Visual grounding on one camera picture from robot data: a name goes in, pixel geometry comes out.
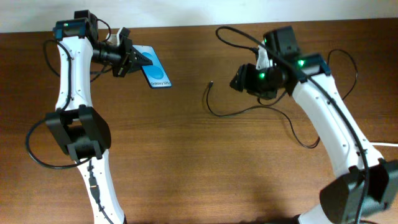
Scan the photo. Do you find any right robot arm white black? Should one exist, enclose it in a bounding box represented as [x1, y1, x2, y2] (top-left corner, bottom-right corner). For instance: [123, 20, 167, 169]
[231, 26, 397, 223]

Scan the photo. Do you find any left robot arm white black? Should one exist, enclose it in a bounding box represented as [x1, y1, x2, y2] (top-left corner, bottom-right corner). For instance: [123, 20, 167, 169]
[45, 10, 153, 223]

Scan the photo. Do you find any blue screen Samsung smartphone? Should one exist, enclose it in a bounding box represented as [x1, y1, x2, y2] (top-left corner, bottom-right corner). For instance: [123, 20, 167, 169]
[133, 45, 172, 89]

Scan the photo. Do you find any black USB charging cable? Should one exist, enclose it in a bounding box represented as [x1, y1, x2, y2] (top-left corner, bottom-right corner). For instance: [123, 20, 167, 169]
[203, 49, 359, 149]

